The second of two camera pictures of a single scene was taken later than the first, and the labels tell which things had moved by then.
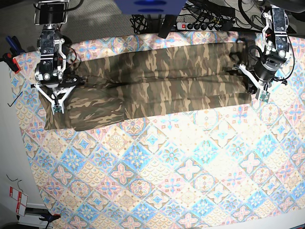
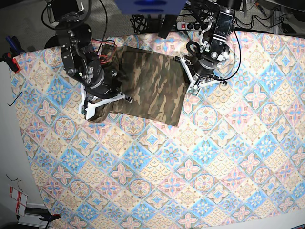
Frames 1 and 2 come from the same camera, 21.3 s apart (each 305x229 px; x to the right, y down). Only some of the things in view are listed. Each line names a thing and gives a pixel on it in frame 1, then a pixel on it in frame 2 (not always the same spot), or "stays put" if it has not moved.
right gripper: [49, 72] → [100, 82]
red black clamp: [8, 58] stays put
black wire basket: [139, 23] stays put
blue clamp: [15, 48] stays put
